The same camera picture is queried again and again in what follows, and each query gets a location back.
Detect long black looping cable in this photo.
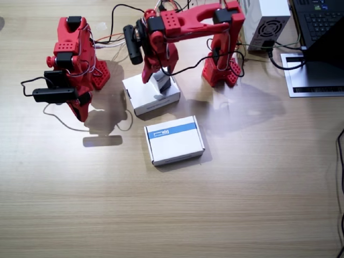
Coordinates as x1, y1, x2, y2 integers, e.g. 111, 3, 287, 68
107, 3, 148, 44

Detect plain white cardboard box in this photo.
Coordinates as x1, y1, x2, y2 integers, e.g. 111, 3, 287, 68
122, 74, 181, 116

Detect black cable at table edge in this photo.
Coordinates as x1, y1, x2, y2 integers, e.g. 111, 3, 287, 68
335, 128, 344, 258

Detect silver metal stand plate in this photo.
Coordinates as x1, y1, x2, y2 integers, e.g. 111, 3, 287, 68
280, 52, 344, 98

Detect black bar webcam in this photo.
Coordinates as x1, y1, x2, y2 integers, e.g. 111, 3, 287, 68
123, 20, 148, 66
32, 70, 79, 104

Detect black cable connector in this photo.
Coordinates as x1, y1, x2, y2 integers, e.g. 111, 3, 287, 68
157, 2, 175, 13

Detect red and orange wires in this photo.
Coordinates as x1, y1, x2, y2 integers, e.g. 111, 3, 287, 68
95, 0, 196, 44

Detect green cable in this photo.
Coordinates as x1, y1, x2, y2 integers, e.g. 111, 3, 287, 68
236, 25, 305, 53

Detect white power supply unit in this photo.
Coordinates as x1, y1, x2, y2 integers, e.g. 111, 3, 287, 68
239, 0, 292, 52

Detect black power plug cable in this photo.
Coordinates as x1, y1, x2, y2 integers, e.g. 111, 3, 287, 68
264, 40, 309, 71

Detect black webcam cable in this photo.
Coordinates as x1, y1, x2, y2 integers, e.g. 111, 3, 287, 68
20, 77, 47, 97
160, 37, 247, 78

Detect white box with blue stripe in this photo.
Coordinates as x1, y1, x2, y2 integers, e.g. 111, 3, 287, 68
144, 115, 206, 167

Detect small white and black cube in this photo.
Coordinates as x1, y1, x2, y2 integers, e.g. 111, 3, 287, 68
149, 68, 172, 95

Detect black laptop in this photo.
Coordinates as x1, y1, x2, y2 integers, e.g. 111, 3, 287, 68
291, 0, 344, 63

